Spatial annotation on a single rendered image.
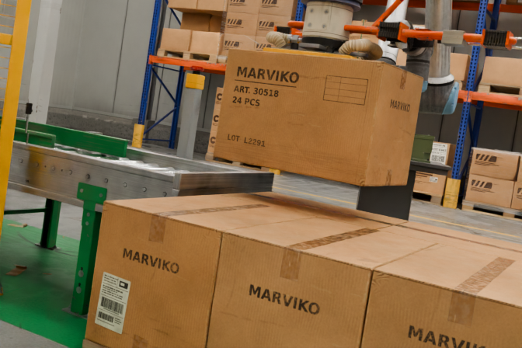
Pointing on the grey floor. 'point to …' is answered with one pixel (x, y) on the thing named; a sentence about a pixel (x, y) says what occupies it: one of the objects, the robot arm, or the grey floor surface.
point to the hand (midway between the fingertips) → (400, 33)
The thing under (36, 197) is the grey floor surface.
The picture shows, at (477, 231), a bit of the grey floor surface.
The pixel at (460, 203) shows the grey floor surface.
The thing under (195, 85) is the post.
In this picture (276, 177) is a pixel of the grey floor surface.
